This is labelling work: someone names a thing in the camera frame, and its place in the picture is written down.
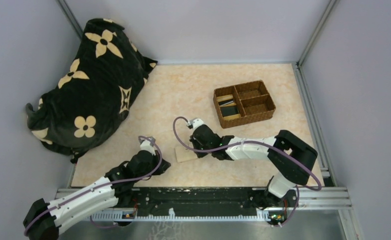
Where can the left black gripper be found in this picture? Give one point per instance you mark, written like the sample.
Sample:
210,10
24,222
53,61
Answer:
156,163

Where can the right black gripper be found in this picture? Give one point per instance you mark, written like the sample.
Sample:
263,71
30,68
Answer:
197,142

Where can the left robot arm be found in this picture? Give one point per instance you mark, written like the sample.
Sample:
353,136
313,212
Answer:
47,220

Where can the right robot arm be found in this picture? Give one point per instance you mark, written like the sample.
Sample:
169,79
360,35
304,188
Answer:
293,158

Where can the cards in basket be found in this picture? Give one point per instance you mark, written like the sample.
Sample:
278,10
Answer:
228,107

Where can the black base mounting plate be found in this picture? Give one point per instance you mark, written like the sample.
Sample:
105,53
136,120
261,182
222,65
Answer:
206,203

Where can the brown woven divided basket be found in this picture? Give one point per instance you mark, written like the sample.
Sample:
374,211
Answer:
253,100

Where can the black floral blanket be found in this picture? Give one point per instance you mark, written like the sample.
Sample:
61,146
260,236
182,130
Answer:
94,97

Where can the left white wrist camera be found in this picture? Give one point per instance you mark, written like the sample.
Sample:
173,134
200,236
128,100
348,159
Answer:
147,144

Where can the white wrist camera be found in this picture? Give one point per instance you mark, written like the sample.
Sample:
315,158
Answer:
194,123
147,144

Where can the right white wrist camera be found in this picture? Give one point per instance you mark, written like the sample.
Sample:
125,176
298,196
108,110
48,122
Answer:
194,123

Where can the aluminium frame rail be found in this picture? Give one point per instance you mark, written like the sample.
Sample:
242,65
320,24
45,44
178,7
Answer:
331,197

